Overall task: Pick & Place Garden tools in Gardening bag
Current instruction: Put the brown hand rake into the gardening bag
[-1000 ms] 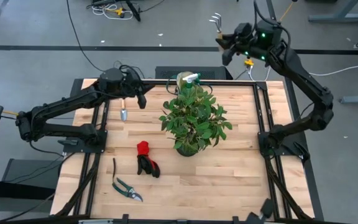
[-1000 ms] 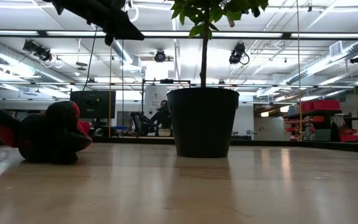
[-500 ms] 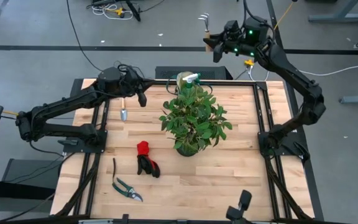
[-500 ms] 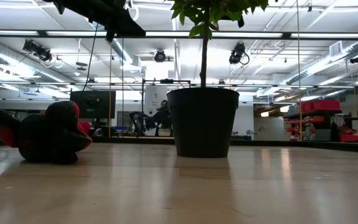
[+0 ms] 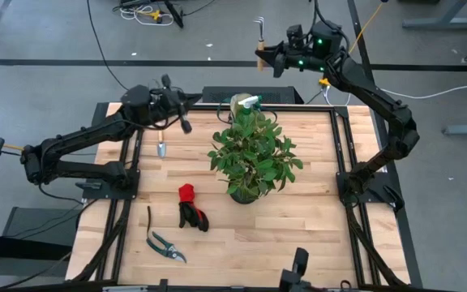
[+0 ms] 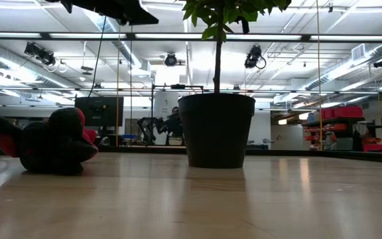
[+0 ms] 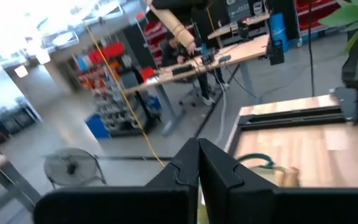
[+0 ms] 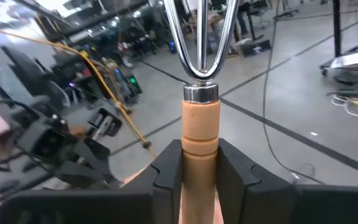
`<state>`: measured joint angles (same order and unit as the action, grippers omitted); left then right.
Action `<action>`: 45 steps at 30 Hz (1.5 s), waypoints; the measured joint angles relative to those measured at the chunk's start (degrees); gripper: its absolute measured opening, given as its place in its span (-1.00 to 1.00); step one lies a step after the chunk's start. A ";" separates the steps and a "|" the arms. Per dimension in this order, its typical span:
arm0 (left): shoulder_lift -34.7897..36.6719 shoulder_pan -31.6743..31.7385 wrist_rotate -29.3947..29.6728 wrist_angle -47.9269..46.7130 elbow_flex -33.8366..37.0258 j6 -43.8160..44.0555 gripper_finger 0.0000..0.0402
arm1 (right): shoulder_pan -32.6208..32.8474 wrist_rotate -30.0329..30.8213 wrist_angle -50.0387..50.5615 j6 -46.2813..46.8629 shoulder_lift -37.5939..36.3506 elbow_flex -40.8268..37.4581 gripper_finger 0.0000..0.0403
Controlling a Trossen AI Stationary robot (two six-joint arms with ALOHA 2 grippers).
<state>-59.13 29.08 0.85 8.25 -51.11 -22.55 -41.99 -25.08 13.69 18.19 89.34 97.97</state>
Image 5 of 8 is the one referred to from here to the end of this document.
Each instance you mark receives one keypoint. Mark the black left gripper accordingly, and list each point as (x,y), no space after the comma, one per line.
(168,101)

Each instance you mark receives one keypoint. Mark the grey stand base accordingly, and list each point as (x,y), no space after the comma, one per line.
(35,227)

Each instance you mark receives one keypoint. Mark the green plant in black pot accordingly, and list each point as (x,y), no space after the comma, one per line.
(254,162)

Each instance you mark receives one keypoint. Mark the black aluminium table frame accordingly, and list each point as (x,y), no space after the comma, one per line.
(298,108)

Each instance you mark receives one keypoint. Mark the black stand leg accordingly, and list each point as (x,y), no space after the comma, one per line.
(174,14)

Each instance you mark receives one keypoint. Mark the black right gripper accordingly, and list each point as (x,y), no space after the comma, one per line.
(294,54)

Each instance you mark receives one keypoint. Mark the black computer box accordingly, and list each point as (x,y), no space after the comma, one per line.
(217,95)

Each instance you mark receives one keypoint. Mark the beige green gardening bag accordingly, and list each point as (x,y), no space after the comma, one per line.
(235,106)

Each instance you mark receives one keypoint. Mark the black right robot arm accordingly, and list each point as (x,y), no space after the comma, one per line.
(379,101)

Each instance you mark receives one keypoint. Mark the black floor beam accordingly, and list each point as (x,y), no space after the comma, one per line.
(14,245)

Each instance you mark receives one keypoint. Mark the green spray bottle white nozzle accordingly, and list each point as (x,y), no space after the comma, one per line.
(249,100)

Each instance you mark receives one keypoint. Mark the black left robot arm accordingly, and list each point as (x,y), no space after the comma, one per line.
(87,136)

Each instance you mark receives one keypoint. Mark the red black gardening glove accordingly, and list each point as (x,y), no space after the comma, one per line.
(189,207)

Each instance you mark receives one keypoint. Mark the green pruning shears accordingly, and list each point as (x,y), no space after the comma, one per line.
(164,247)

